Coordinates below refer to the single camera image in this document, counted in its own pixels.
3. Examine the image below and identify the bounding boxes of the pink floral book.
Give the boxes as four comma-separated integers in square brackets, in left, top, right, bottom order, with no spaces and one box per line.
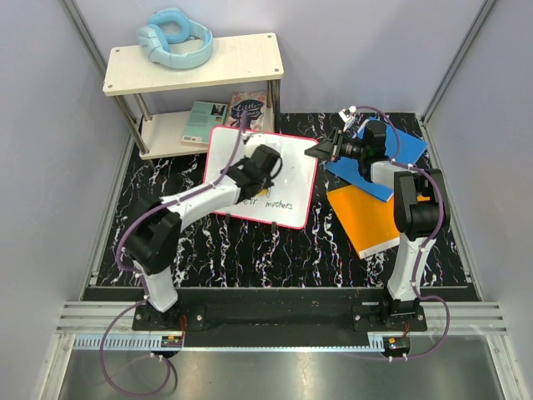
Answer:
[226,91,267,131]

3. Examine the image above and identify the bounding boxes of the light blue headphones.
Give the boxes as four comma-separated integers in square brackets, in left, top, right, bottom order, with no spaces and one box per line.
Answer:
[137,7,213,70]

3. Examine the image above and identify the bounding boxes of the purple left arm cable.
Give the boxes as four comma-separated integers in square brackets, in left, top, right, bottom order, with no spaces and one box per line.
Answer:
[98,118,251,395]

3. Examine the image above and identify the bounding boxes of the white two tier shelf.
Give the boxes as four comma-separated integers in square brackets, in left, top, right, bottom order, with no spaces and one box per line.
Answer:
[103,32,284,160]

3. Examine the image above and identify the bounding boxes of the blue notebook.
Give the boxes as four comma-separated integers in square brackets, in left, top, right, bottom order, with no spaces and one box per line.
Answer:
[326,123,427,203]

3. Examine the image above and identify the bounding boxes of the orange notebook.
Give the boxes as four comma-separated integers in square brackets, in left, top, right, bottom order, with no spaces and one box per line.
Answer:
[327,182,441,265]

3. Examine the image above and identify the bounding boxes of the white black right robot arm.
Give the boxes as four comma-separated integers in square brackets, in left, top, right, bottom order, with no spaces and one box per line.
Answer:
[304,119,451,331]

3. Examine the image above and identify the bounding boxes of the pink framed whiteboard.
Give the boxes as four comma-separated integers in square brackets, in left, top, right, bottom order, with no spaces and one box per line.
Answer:
[203,126,318,230]

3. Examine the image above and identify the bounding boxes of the aluminium rail frame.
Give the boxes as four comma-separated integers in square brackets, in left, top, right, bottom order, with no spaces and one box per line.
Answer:
[38,302,532,399]

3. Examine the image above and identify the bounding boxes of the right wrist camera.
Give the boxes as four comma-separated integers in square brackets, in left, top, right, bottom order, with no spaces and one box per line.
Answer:
[338,106,357,131]

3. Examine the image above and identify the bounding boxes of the left controller board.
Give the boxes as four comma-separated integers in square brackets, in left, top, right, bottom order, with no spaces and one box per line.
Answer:
[161,335,183,348]

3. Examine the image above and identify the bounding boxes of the right controller board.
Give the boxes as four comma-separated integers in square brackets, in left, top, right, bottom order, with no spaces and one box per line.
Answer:
[385,337,411,351]

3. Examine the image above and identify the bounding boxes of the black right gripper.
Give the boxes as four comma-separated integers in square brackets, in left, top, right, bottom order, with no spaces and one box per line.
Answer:
[304,128,366,164]

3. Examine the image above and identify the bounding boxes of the controller board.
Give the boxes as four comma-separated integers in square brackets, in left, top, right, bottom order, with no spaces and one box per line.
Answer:
[385,337,411,351]
[161,335,183,348]

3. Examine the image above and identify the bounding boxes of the yellow foam whiteboard eraser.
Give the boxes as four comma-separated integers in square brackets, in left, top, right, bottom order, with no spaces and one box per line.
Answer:
[257,188,271,198]

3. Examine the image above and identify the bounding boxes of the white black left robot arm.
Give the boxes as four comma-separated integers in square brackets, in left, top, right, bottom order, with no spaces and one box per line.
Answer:
[115,144,283,330]

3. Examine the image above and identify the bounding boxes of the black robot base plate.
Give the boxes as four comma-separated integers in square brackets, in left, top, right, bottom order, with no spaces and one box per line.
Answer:
[132,287,427,333]

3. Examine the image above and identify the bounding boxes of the teal paperback book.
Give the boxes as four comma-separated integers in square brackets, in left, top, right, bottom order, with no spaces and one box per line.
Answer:
[181,101,228,147]

